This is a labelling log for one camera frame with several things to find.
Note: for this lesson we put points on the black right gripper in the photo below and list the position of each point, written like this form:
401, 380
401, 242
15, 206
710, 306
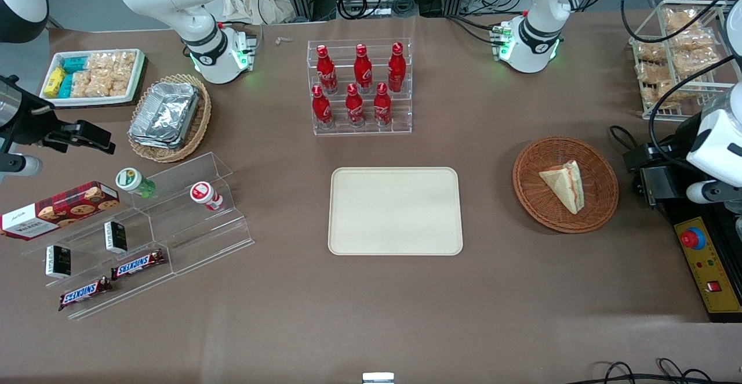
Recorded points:
30, 123

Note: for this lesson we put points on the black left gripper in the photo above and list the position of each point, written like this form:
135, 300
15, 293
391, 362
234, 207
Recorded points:
668, 159

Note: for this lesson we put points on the triangular sandwich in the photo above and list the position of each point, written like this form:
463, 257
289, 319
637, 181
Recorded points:
565, 187

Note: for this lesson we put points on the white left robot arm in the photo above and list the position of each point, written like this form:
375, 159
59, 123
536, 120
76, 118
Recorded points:
545, 1

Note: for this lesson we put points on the white rectangular snack tray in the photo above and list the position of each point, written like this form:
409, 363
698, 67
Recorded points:
93, 101

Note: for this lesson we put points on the brown wicker basket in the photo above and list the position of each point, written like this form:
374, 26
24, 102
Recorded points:
542, 210

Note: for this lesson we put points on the light wicker basket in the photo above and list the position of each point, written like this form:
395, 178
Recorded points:
200, 123

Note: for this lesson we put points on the beige plastic tray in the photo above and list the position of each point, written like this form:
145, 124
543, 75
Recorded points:
394, 213

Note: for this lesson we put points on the teal snack packet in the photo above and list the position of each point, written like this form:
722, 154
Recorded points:
66, 86
74, 64

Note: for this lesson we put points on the rice cracker bag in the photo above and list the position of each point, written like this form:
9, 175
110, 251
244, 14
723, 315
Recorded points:
650, 52
690, 40
654, 72
695, 62
123, 79
681, 18
110, 60
93, 84
664, 95

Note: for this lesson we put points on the yellow snack packet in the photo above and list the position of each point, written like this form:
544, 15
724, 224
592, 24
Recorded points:
54, 82

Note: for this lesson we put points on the green capped drink bottle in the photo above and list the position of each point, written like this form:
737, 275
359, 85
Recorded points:
132, 181

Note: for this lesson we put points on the red tartan cookie box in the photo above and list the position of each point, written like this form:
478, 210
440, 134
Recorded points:
58, 210

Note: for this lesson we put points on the red emergency stop button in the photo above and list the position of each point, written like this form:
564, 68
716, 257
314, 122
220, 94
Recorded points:
692, 239

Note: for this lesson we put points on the stack of foil trays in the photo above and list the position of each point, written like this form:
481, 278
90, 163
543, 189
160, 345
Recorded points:
165, 114

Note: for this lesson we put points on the small black white box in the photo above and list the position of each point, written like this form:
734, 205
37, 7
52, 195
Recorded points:
116, 237
58, 261

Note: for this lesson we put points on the black yellow control box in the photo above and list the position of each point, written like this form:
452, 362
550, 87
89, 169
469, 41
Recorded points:
713, 268

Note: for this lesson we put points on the red capped drink bottle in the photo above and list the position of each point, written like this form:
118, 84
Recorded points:
204, 194

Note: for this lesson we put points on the snickers chocolate bar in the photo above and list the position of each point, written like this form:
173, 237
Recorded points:
138, 264
84, 293

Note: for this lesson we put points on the clear acrylic stepped shelf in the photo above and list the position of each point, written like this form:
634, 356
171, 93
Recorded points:
197, 239

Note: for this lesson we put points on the small crumpled paper scrap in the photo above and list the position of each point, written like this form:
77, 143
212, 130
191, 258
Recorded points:
284, 40

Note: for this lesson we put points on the red cola bottle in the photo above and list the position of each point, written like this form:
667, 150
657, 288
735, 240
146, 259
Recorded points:
382, 107
326, 71
355, 107
396, 69
322, 108
363, 69

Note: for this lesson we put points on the clear acrylic bottle rack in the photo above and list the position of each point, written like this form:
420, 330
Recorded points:
400, 111

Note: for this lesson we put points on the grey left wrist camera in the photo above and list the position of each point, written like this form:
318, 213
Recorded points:
704, 192

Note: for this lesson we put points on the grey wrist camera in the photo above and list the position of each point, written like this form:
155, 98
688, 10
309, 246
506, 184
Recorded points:
20, 166
704, 192

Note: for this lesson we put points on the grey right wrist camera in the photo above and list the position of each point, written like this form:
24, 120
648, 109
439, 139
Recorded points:
20, 166

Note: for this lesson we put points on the red rocker switch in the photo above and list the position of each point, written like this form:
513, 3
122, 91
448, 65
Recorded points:
714, 286

